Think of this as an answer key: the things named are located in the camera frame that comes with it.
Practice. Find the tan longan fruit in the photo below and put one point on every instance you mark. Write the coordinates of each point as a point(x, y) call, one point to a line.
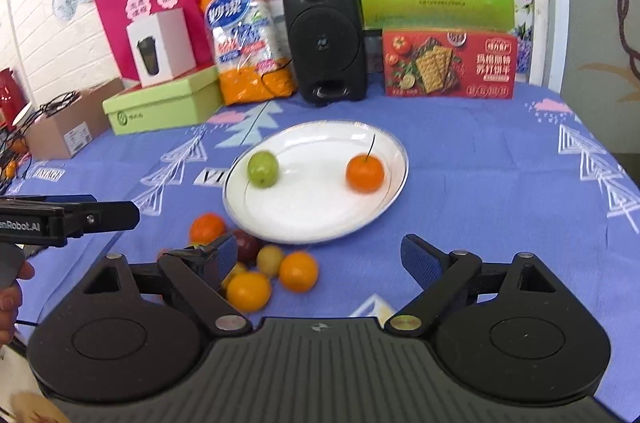
point(269, 260)
point(236, 270)

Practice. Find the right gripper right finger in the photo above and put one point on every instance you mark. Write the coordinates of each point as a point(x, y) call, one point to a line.
point(511, 332)

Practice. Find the orange tangerine with stem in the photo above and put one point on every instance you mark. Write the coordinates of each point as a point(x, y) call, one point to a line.
point(365, 173)

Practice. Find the light green shoe box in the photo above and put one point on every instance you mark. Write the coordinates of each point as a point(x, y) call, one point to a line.
point(188, 100)

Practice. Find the white cup box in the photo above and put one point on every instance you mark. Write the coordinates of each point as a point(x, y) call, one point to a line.
point(161, 46)

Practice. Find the dark red plum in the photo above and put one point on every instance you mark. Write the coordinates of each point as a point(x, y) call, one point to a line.
point(247, 247)

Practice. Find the red kettle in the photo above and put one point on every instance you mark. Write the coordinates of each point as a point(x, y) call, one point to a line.
point(11, 97)

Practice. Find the orange paper cup package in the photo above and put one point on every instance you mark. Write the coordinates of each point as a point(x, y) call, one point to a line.
point(248, 54)

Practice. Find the brown cardboard box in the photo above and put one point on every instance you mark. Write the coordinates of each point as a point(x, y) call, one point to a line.
point(61, 135)

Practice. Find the yellow-orange kumquat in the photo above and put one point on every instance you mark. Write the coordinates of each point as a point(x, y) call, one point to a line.
point(249, 292)

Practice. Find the white round plate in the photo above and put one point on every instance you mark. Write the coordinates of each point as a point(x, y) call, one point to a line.
point(311, 202)

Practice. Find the red cracker box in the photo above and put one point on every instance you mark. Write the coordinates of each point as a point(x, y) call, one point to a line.
point(449, 63)

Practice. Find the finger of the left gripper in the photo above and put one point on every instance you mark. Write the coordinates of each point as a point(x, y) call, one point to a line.
point(95, 217)

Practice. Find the small orange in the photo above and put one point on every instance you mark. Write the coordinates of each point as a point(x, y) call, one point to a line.
point(298, 272)

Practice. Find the person's left hand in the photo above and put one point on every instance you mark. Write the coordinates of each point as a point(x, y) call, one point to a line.
point(11, 299)

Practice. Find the black speaker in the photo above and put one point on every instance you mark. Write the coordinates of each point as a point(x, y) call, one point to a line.
point(326, 42)

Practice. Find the small green apple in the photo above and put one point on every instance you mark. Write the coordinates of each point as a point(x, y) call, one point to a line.
point(263, 169)

